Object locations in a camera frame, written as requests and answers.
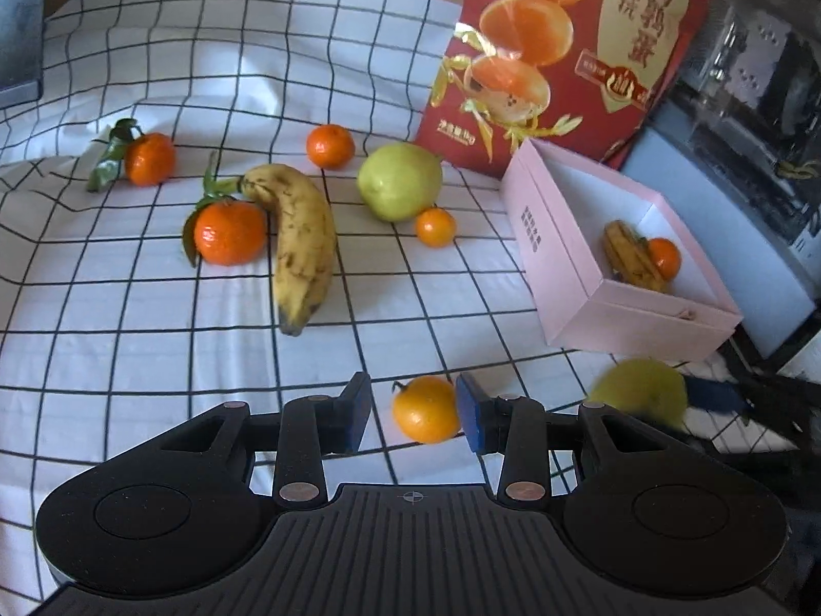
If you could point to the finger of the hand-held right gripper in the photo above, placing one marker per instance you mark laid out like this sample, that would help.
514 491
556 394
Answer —
731 441
715 396

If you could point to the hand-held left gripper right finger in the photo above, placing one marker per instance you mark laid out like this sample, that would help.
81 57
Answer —
473 417

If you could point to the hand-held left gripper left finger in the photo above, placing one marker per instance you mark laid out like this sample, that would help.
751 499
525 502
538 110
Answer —
355 414

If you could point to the green pear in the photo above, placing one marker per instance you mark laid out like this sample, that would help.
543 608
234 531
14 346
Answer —
399 181
641 390

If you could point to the brown spotted banana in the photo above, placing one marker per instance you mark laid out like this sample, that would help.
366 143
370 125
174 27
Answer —
632 258

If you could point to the pink cardboard box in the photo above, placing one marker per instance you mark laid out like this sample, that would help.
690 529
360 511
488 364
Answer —
564 282

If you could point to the yellow banana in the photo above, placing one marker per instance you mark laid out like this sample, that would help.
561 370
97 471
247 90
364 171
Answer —
303 244

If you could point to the small mandarin orange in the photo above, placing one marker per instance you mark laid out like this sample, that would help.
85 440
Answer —
330 145
436 226

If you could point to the mandarin orange with leaves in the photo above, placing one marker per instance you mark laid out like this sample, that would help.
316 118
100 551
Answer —
149 158
229 233

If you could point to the checked white tablecloth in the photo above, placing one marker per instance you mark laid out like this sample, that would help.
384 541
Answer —
160 333

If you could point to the red gift box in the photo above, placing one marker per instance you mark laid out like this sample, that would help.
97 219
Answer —
564 45

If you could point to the dark blue panel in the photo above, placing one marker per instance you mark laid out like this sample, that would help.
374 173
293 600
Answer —
18 25

